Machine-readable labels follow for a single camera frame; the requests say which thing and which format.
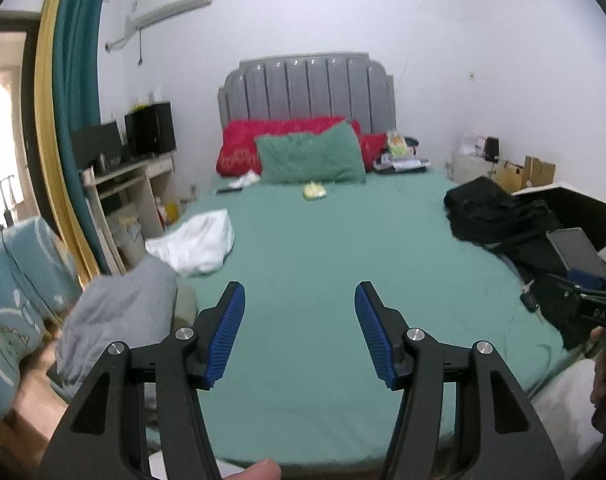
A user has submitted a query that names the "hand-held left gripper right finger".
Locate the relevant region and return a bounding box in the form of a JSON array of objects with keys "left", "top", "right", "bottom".
[{"left": 354, "top": 281, "right": 564, "bottom": 480}]

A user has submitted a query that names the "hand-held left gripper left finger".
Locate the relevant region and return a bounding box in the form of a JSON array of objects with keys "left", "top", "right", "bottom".
[{"left": 38, "top": 281, "right": 247, "bottom": 480}]

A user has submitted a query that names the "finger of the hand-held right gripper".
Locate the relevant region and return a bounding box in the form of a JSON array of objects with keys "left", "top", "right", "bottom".
[{"left": 550, "top": 269, "right": 606, "bottom": 302}]

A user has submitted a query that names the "grey hoodie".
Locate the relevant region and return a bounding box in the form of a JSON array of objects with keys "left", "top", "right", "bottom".
[{"left": 54, "top": 257, "right": 180, "bottom": 403}]

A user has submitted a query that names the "person's right hand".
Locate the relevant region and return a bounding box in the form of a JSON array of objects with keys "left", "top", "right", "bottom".
[{"left": 589, "top": 327, "right": 606, "bottom": 434}]

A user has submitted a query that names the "person's left hand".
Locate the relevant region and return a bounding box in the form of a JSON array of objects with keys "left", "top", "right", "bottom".
[{"left": 222, "top": 459, "right": 284, "bottom": 480}]

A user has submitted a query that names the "grey tablet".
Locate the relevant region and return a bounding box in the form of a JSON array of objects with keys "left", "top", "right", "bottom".
[{"left": 545, "top": 226, "right": 606, "bottom": 281}]

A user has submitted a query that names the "black car key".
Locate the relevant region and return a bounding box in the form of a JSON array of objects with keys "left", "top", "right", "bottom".
[{"left": 519, "top": 287, "right": 541, "bottom": 316}]

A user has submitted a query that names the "black reflector panel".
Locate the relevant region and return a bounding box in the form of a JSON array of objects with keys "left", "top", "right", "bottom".
[{"left": 510, "top": 182, "right": 606, "bottom": 253}]

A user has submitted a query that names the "white cloth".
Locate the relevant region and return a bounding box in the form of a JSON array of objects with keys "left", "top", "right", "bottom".
[{"left": 145, "top": 208, "right": 236, "bottom": 279}]

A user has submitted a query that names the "bed with green sheet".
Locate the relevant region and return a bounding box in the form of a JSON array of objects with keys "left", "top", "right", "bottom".
[{"left": 145, "top": 51, "right": 606, "bottom": 480}]

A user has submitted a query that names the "black bag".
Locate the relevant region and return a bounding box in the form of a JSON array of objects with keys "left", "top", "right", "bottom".
[{"left": 443, "top": 176, "right": 584, "bottom": 351}]

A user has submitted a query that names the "cardboard box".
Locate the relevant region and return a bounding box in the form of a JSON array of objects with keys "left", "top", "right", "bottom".
[{"left": 523, "top": 156, "right": 558, "bottom": 188}]

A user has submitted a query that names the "brown paper bag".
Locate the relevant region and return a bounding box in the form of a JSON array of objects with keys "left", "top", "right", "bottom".
[{"left": 495, "top": 160, "right": 526, "bottom": 195}]

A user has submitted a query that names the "white tissue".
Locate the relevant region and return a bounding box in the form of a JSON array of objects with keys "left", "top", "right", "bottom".
[{"left": 230, "top": 170, "right": 262, "bottom": 191}]

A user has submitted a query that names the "white nightstand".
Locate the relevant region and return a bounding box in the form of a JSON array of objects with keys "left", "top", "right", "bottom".
[{"left": 450, "top": 150, "right": 501, "bottom": 182}]

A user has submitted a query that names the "wooden desk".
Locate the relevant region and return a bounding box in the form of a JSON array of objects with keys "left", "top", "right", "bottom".
[{"left": 80, "top": 152, "right": 181, "bottom": 276}]

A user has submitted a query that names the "stack of books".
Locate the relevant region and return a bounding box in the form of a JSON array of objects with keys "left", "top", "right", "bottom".
[{"left": 373, "top": 129, "right": 431, "bottom": 175}]

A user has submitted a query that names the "white box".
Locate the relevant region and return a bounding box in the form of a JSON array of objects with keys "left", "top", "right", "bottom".
[{"left": 458, "top": 132, "right": 486, "bottom": 157}]

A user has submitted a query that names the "small red pillow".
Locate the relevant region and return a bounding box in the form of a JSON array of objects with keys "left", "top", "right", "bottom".
[{"left": 359, "top": 132, "right": 388, "bottom": 172}]

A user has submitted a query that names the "green pillow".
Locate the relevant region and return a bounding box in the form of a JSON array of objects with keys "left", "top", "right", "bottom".
[{"left": 254, "top": 121, "right": 368, "bottom": 186}]

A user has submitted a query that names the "large red pillow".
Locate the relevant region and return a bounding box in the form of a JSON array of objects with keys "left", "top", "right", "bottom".
[{"left": 216, "top": 116, "right": 364, "bottom": 178}]

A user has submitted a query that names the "black computer tower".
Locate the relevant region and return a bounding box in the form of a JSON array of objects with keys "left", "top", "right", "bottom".
[{"left": 124, "top": 101, "right": 178, "bottom": 157}]

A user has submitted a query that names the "black monitor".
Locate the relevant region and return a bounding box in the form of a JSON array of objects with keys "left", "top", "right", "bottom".
[{"left": 70, "top": 120, "right": 124, "bottom": 170}]

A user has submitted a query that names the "black tripod stand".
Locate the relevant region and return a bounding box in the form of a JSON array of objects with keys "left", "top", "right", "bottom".
[{"left": 0, "top": 174, "right": 18, "bottom": 241}]

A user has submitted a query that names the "yellow curtain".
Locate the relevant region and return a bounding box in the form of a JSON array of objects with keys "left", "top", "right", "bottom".
[{"left": 33, "top": 0, "right": 104, "bottom": 288}]

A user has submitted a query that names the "teal curtain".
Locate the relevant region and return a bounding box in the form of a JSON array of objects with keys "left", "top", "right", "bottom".
[{"left": 52, "top": 0, "right": 114, "bottom": 276}]

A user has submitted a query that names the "white air conditioner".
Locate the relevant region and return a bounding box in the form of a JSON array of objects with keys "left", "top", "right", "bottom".
[{"left": 124, "top": 0, "right": 216, "bottom": 31}]

